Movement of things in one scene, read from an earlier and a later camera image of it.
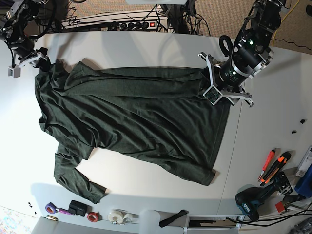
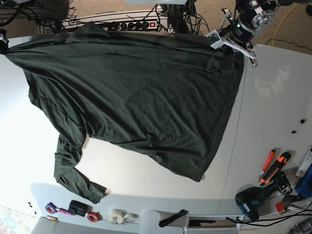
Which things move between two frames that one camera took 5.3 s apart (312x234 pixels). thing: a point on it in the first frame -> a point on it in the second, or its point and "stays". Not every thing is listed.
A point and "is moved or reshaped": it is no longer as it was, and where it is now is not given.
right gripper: [232, 93] -> [228, 39]
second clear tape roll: [130, 218] stays
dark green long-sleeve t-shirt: [160, 120] is moved or reshaped
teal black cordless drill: [249, 198] stays
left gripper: [36, 57] -> [3, 35]
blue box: [304, 187] stays
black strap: [180, 213] stays
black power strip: [134, 26] stays
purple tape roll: [50, 208] stays
